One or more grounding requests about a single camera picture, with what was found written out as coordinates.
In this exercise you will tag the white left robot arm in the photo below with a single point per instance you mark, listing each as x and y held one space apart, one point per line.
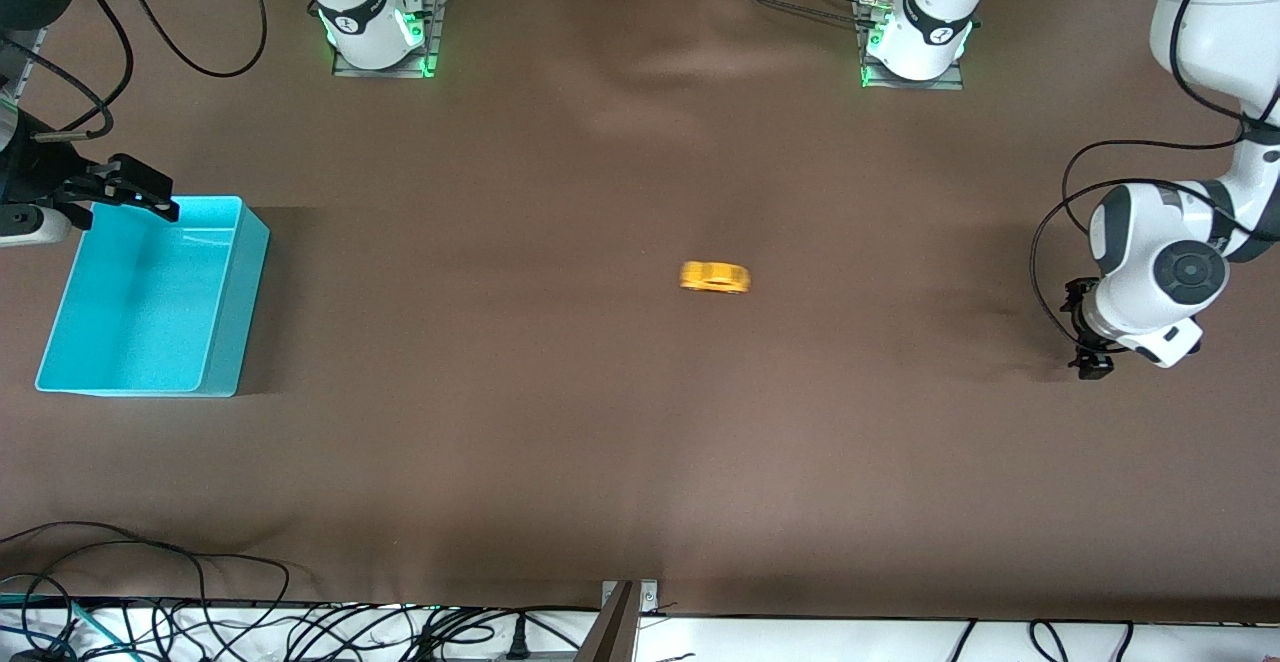
1140 242

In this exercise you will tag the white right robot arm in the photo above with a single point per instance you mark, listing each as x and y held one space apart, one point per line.
360 12

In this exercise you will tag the turquoise plastic bin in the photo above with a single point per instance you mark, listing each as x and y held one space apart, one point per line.
150 302

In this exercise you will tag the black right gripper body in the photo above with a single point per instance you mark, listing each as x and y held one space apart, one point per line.
30 170

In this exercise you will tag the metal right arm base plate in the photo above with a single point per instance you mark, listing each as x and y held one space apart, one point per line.
434 22

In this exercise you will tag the aluminium frame profile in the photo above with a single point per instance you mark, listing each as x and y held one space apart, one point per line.
22 57

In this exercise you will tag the aluminium post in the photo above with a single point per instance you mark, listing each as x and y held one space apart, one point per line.
612 632

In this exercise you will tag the yellow beetle toy car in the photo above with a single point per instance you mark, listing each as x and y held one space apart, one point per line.
715 277

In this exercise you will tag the brown table cover sheet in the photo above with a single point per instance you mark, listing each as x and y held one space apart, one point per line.
600 392

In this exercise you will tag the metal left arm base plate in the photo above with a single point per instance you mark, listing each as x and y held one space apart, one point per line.
950 82

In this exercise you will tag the grey power strip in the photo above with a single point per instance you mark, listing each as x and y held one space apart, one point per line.
480 656

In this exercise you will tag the metal corner bracket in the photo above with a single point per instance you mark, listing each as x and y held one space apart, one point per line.
648 597

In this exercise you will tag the black power plug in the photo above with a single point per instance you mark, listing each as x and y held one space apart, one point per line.
516 640

